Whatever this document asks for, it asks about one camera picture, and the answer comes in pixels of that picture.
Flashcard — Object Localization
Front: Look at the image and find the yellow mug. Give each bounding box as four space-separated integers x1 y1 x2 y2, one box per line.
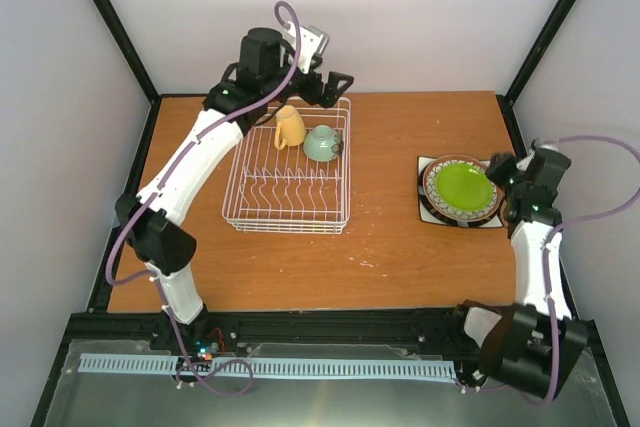
274 105 306 150

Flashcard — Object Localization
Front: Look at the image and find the light green floral bowl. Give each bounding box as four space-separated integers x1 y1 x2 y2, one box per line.
303 125 344 162

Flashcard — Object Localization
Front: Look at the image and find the lime green plate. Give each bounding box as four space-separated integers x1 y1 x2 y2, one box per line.
435 161 493 211

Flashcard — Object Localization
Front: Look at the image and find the orange rimmed floral plate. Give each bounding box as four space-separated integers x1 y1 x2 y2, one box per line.
420 154 502 224

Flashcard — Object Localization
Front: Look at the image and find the white wire dish rack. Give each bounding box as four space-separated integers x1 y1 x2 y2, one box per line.
222 97 352 235

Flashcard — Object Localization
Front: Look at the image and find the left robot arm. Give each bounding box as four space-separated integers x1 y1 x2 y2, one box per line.
115 22 354 350

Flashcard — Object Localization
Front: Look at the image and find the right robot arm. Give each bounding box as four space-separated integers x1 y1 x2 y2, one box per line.
462 144 588 405

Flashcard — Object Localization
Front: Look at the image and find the white square plate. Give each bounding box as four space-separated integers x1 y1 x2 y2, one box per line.
416 154 505 230

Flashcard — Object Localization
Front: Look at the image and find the metal floor sheet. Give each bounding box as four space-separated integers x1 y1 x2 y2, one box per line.
37 341 615 426

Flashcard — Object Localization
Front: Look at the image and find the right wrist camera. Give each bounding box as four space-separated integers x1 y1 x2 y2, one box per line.
529 139 559 158

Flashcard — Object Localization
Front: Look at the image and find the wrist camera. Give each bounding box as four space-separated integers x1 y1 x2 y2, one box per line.
529 139 559 158
283 21 330 74

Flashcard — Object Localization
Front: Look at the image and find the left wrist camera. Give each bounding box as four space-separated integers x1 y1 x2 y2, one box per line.
283 21 330 74

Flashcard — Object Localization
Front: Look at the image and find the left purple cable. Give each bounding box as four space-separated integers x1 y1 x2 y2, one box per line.
105 0 304 396

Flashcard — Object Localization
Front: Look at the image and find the purple cable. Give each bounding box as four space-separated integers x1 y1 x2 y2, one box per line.
519 134 640 406
105 0 304 396

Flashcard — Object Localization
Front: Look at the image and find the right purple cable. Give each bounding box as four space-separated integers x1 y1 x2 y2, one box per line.
519 134 640 406

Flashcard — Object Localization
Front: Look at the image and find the left black frame post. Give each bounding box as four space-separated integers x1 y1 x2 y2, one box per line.
92 0 160 102

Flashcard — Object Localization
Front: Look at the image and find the black frame post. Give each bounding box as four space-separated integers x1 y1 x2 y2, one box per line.
92 0 160 102
505 0 577 107

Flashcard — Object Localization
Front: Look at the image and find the right black frame post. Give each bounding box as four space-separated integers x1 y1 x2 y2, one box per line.
505 0 577 107

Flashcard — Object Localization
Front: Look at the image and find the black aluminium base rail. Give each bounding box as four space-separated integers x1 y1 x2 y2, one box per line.
63 306 478 357

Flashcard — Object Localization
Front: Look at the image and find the light blue cable duct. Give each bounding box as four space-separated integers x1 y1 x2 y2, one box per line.
77 353 456 384

